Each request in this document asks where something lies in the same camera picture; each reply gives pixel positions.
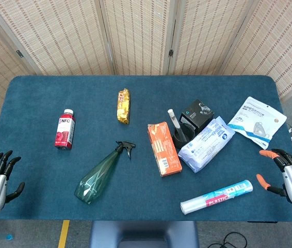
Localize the clear test tube white cap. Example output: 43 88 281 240
167 108 186 139

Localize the black pen holder cup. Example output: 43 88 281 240
173 123 196 150

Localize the white KP95 mask bag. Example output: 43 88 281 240
228 96 287 150

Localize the clear plastic bag roll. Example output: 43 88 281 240
180 179 254 215

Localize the yellow floor tape strip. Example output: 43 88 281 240
57 220 70 248

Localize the red NFC juice bottle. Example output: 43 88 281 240
55 108 76 150

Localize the blue felt table mat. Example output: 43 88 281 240
0 75 292 222

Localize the green spray bottle black trigger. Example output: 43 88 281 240
74 141 136 205

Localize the black product box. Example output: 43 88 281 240
179 99 215 130

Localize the orange cardboard box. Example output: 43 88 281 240
147 122 183 178

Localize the gold foil snack pack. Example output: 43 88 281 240
117 88 131 125

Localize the blue grey chair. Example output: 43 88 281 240
88 221 200 248

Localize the woven bamboo folding screen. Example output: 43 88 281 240
0 0 292 119

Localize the black floor cable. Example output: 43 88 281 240
214 231 249 248

